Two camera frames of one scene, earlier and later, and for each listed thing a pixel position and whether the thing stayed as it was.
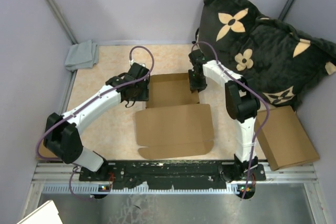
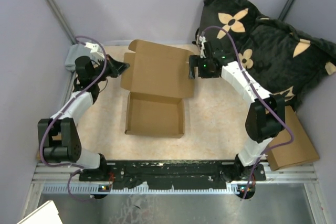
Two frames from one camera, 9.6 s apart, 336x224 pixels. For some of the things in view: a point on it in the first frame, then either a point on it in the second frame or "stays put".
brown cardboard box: [174, 124] → [156, 78]
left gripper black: [144, 96] → [116, 67]
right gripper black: [199, 87] → [195, 61]
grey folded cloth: [84, 54] stays put
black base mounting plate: [180, 174] stays put
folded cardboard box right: [283, 138] stays put
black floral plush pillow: [279, 62] stays put
